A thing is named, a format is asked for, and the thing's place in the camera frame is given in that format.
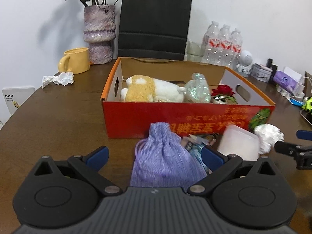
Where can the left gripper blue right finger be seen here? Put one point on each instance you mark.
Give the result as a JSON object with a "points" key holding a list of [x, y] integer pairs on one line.
{"points": [[212, 158]]}

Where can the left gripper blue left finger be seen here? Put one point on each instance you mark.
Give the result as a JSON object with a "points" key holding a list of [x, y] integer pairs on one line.
{"points": [[97, 158]]}

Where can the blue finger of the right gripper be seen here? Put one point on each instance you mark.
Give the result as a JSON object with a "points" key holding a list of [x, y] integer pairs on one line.
{"points": [[304, 134], [285, 148]]}

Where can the blue white snack packet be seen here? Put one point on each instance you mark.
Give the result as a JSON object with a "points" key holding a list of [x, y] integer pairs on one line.
{"points": [[194, 145]]}

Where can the translucent white plastic container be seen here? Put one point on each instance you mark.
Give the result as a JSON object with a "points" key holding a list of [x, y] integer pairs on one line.
{"points": [[238, 141]]}

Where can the white tissue ball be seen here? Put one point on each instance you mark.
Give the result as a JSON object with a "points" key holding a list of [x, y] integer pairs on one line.
{"points": [[268, 135]]}

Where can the purple drawstring pouch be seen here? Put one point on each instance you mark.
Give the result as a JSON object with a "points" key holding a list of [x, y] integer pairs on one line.
{"points": [[161, 161]]}

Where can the iridescent plastic bag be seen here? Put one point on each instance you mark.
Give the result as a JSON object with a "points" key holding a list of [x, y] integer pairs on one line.
{"points": [[197, 89]]}

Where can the red rose flower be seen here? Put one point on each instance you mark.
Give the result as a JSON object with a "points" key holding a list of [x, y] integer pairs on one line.
{"points": [[223, 90]]}

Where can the yellow white plush toy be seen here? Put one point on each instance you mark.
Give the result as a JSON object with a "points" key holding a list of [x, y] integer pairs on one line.
{"points": [[141, 88]]}

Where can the blue pen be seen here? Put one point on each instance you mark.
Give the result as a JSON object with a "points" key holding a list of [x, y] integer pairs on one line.
{"points": [[296, 102]]}

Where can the brown cardboard piece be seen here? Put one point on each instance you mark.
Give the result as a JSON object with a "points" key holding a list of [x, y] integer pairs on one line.
{"points": [[307, 89]]}

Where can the purple tissue pack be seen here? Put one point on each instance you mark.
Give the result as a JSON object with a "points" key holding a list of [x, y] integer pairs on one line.
{"points": [[287, 78]]}

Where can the red orange cardboard box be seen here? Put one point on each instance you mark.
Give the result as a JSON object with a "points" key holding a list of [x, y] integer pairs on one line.
{"points": [[133, 120]]}

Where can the small grey tin box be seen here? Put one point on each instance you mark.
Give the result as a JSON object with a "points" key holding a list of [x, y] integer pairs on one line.
{"points": [[261, 73]]}

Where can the black small bottles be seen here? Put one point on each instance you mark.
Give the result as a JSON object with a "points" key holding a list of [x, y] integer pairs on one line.
{"points": [[273, 68]]}

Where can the crumpled white paper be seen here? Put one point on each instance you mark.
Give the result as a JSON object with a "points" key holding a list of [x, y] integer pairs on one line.
{"points": [[63, 79]]}

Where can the white robot figurine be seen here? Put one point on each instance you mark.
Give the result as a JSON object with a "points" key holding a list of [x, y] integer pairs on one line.
{"points": [[244, 65]]}

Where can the yellow ceramic mug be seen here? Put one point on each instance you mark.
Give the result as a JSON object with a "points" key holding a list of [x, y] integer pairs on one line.
{"points": [[75, 61]]}

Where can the white booklet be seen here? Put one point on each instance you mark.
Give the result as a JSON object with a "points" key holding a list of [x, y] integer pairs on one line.
{"points": [[15, 97]]}

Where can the water bottle left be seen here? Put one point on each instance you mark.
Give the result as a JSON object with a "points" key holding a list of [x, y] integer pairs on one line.
{"points": [[210, 44]]}

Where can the water bottle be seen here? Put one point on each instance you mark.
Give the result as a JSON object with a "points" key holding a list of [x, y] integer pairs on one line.
{"points": [[225, 44], [210, 44], [237, 42]]}

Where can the clear glass cup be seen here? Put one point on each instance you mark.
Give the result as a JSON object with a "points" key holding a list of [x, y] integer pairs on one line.
{"points": [[194, 51]]}

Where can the water bottle middle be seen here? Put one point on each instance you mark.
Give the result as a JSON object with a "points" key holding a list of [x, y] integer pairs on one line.
{"points": [[225, 44]]}

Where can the water bottle right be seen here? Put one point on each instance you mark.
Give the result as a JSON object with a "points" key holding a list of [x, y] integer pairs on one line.
{"points": [[237, 42]]}

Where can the purple ceramic vase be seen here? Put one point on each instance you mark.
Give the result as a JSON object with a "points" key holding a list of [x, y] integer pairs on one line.
{"points": [[100, 32]]}

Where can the black paper shopping bag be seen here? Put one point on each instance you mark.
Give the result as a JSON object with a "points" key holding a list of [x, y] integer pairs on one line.
{"points": [[154, 29]]}

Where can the white charger with cables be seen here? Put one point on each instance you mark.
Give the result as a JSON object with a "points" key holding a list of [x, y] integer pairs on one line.
{"points": [[298, 93]]}

